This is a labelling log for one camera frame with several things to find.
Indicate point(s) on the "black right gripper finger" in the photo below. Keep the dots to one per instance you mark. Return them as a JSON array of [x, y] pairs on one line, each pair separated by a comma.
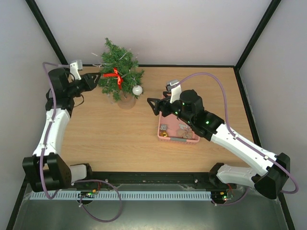
[[154, 103], [166, 94]]

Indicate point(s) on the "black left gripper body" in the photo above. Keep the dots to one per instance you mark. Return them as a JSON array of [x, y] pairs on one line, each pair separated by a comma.
[[85, 88]]

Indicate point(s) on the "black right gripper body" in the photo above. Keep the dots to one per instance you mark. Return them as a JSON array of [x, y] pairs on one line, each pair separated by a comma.
[[162, 105]]

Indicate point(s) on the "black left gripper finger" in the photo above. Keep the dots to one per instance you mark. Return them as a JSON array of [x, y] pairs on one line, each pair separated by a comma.
[[93, 76], [93, 84]]

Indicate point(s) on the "white ball ornament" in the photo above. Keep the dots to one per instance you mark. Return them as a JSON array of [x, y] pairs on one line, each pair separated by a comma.
[[137, 90]]

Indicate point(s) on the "red bow ornament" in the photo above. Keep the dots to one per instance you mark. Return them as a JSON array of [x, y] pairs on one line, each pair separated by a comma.
[[115, 74]]

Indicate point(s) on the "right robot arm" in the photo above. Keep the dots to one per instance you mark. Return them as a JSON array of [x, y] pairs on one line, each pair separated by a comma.
[[267, 172]]

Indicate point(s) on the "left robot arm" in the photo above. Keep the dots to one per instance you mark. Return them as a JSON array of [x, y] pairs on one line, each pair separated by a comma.
[[45, 170]]

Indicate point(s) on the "small green christmas tree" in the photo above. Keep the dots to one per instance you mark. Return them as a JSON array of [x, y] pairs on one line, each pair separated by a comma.
[[120, 72]]

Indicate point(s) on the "round wooden tree base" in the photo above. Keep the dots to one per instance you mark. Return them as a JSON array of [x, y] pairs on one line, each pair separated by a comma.
[[126, 101]]

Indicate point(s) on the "silver glitter gift ornament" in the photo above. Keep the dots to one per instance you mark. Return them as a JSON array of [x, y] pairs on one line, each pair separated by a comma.
[[163, 127]]

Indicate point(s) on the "pink perforated plastic basket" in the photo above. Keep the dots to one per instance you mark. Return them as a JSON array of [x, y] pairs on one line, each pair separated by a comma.
[[171, 129]]

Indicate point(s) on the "silver star ornament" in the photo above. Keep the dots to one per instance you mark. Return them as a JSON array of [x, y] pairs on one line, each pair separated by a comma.
[[183, 126]]

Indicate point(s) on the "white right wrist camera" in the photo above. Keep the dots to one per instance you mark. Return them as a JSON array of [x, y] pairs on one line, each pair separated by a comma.
[[174, 87]]

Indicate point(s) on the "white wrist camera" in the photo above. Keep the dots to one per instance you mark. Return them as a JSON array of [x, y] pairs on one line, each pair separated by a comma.
[[75, 67], [174, 87]]

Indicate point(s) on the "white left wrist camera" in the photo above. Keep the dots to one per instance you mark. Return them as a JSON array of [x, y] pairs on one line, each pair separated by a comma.
[[75, 67]]

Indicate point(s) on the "light blue cable duct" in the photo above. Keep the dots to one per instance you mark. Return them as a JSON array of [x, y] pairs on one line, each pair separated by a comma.
[[136, 195]]

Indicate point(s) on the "black aluminium mounting rail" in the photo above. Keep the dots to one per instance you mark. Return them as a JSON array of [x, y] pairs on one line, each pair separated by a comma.
[[198, 180]]

